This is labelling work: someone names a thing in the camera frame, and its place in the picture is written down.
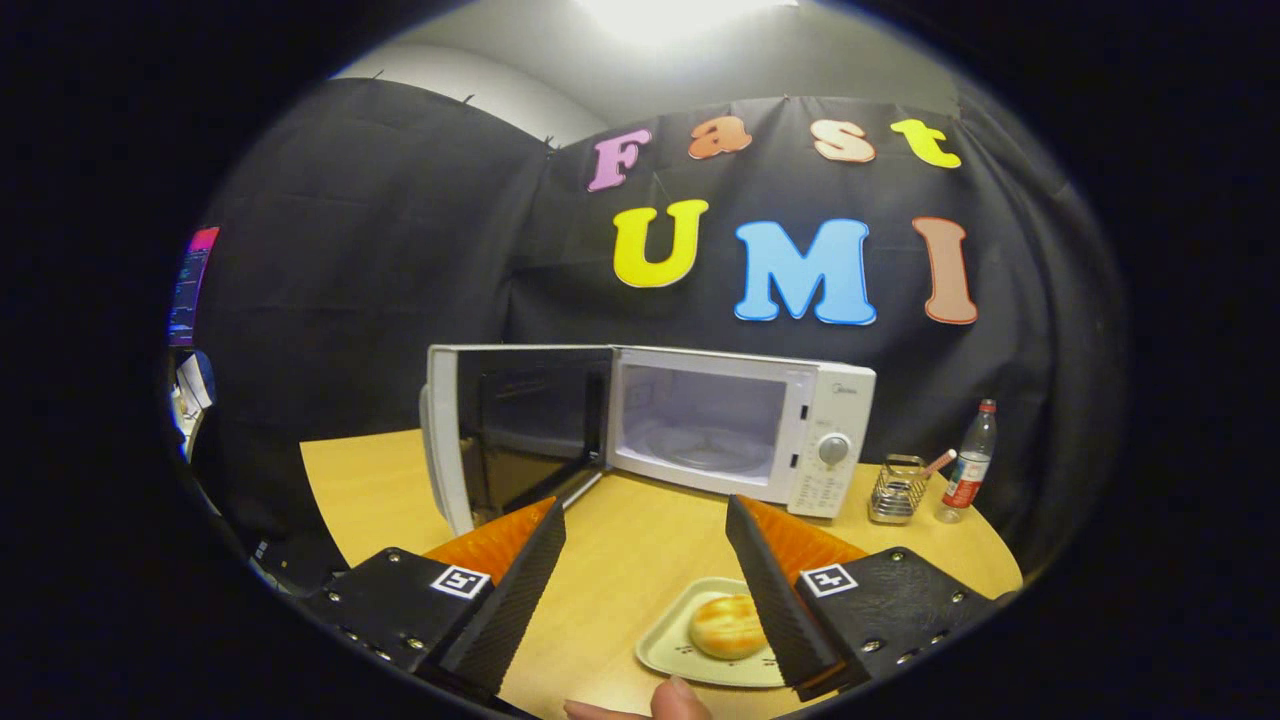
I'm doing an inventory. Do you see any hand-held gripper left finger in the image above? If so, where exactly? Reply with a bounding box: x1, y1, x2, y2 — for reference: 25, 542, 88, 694
300, 496, 568, 701

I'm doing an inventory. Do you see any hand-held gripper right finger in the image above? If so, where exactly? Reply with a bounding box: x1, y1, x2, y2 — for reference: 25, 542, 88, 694
724, 494, 1001, 701

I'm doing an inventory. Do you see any golden bread bun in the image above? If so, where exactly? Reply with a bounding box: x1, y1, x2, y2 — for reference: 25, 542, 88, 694
688, 594, 769, 661

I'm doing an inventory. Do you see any white microwave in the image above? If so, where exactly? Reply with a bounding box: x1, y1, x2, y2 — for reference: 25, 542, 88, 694
418, 343, 878, 538

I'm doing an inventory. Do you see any glass microwave turntable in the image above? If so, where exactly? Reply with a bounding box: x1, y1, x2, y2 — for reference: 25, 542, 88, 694
640, 425, 776, 477

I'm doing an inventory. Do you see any pale square plate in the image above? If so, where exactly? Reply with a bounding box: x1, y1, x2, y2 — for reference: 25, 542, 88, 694
635, 576, 791, 689

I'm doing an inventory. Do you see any clear plastic water bottle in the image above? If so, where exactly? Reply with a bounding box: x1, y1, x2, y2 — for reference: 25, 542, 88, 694
936, 399, 999, 525

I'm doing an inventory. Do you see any black backdrop cloth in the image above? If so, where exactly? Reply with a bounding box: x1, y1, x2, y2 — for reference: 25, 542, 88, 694
190, 78, 1126, 571

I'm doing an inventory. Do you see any computer monitor screen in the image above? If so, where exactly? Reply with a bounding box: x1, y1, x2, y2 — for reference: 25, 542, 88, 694
167, 226, 221, 348

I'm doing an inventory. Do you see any metal wire basket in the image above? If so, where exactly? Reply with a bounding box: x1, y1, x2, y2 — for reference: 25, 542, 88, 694
868, 454, 931, 526

